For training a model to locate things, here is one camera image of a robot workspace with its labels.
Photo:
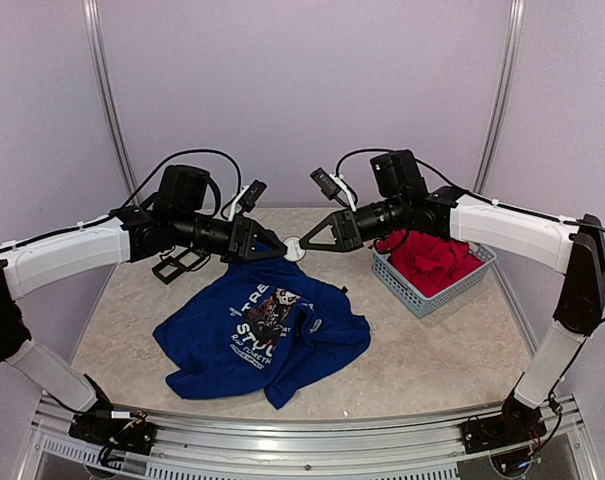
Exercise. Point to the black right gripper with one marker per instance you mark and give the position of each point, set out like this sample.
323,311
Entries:
342,242

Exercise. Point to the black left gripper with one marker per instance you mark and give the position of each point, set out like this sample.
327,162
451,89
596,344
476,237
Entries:
243,236

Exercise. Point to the blue printed t-shirt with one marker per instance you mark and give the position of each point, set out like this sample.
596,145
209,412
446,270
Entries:
261,326

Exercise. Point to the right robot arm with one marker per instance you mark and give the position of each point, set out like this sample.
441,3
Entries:
574,248

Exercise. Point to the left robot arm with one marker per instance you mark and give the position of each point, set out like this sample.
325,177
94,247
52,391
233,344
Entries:
170,218

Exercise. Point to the red garment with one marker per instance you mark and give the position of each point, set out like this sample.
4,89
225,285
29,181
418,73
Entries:
426,262

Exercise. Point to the light blue perforated basket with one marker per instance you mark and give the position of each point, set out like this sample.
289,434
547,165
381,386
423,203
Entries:
409,295

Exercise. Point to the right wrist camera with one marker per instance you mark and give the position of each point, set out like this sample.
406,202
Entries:
334,188

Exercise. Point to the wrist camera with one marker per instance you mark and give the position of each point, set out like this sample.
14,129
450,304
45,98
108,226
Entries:
334,188
247,198

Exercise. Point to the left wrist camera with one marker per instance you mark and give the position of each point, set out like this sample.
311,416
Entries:
247,198

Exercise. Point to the left aluminium corner post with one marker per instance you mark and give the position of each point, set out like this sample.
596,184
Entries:
97,47

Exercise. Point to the aluminium corner post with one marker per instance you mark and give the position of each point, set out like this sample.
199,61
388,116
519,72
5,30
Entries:
97,47
502,96

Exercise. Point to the right aluminium corner post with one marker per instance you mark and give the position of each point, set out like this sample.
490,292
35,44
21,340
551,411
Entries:
502,96

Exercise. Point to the aluminium front rail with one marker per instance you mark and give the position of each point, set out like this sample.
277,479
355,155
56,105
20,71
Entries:
428,446

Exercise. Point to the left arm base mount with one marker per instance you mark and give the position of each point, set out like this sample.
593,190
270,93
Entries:
123,430

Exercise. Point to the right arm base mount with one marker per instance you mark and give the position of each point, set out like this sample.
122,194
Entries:
514,423

